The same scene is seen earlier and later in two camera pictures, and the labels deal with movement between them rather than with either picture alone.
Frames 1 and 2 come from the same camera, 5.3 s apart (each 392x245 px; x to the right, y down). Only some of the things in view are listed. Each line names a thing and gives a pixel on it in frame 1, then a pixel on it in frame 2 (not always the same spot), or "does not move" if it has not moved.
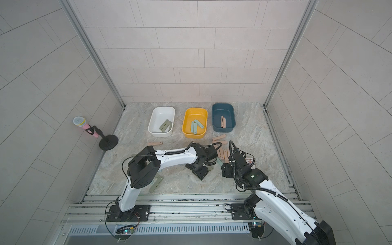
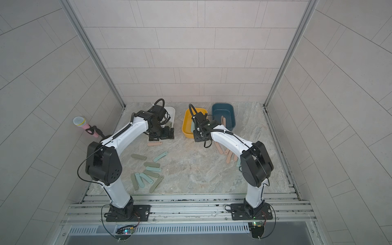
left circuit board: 125,230 does not move
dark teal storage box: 226,110 does not move
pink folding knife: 150,144 does not move
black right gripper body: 229,172 → 200,135
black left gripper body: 201,170 → 162,132
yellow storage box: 190,115 does not move
